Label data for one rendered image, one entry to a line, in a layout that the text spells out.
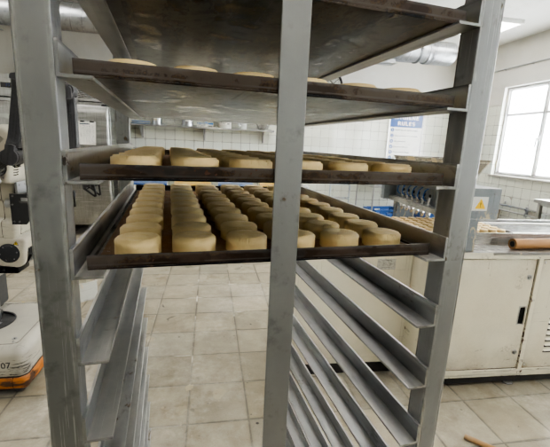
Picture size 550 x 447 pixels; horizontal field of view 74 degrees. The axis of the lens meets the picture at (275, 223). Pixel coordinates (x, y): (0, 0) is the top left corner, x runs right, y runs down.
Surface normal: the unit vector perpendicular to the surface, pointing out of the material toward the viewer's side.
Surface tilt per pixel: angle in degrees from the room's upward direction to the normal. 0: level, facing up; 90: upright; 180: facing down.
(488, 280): 90
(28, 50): 90
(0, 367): 90
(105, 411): 0
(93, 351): 0
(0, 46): 90
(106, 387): 0
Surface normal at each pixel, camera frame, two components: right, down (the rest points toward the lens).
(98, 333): 0.04, -0.98
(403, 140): 0.17, 0.22
